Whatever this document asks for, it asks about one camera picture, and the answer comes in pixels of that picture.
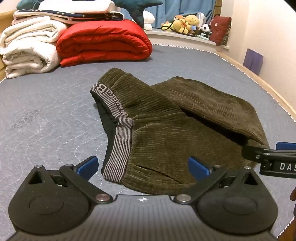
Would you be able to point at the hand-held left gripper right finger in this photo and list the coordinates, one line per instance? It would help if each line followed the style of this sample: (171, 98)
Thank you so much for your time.
(197, 165)

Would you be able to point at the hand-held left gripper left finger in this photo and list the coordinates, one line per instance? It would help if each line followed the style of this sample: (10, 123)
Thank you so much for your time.
(89, 165)

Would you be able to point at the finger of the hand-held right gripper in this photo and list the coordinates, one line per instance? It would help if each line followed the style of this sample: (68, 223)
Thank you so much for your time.
(286, 146)
(253, 151)

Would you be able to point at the person's right hand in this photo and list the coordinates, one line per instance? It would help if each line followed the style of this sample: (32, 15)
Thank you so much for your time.
(293, 194)

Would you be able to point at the purple paper sheet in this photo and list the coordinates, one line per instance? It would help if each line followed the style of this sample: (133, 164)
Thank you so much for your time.
(253, 61)

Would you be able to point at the dark red cushion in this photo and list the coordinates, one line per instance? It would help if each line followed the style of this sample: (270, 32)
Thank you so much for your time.
(220, 30)

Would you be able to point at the red folded quilt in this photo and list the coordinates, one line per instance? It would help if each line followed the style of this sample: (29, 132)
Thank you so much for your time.
(104, 39)

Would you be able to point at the panda plush toy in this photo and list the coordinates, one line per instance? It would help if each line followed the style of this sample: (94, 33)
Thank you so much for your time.
(205, 30)

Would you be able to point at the white folded quilt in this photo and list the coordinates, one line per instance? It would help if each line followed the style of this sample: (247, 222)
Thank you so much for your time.
(27, 46)

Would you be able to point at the yellow plush toys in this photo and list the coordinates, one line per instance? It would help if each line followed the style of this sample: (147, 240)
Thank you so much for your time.
(185, 23)

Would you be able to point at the folded navy trimmed blanket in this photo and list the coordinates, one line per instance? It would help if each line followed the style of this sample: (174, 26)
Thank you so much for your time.
(69, 15)

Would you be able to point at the white plush toy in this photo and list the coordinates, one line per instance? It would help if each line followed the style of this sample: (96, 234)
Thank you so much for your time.
(148, 19)

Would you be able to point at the blue curtain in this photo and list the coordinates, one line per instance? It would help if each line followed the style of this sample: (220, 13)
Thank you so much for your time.
(175, 8)

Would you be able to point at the white pillow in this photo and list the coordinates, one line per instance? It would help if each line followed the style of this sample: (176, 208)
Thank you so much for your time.
(76, 5)

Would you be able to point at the teal plush pillow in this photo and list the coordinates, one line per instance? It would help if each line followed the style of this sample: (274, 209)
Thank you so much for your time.
(138, 9)

